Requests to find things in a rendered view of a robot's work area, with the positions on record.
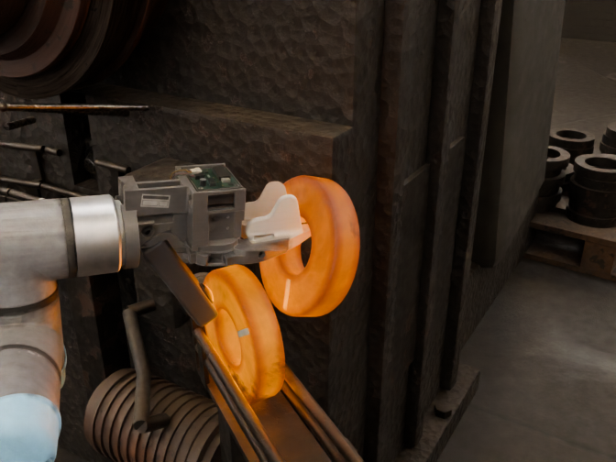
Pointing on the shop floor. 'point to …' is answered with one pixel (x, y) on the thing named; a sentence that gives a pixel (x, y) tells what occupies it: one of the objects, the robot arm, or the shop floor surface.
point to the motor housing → (96, 425)
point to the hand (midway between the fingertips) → (308, 230)
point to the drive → (513, 148)
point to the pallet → (579, 202)
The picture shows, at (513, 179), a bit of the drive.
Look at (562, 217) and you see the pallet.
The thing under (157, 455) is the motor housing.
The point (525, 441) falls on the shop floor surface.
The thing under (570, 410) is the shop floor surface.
